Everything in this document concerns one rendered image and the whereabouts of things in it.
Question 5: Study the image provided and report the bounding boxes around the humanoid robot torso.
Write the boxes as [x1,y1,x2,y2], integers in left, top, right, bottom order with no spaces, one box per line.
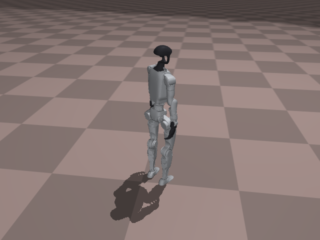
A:
[149,63,171,123]

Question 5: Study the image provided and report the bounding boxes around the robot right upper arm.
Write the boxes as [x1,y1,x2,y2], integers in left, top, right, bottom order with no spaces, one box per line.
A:
[164,73,176,106]

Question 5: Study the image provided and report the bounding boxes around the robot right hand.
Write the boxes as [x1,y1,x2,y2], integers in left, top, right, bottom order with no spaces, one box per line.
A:
[164,121,177,140]

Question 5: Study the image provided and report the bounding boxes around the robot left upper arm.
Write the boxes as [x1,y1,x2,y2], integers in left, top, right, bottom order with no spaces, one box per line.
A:
[147,64,155,87]

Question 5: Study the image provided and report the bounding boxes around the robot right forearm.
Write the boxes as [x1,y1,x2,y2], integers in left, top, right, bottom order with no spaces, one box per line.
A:
[168,99,178,127]

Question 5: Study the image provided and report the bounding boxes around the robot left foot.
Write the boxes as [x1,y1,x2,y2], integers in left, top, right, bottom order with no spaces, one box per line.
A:
[147,167,160,178]

